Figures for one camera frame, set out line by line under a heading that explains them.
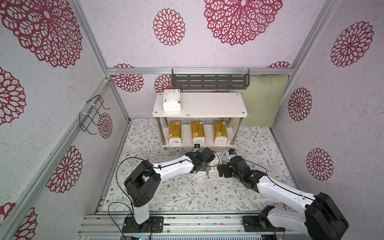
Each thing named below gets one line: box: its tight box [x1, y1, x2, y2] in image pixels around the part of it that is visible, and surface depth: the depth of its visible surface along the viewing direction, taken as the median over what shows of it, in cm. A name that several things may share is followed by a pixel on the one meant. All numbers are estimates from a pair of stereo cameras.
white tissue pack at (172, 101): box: [163, 88, 182, 112], surface depth 77 cm
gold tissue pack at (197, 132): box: [190, 121, 206, 145], surface depth 97 cm
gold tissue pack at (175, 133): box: [168, 121, 182, 145], surface depth 98 cm
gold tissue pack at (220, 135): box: [213, 120, 228, 145], surface depth 98 cm
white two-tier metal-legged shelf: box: [152, 92, 248, 148], surface depth 85 cm
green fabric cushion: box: [228, 74, 289, 128], surface depth 98 cm
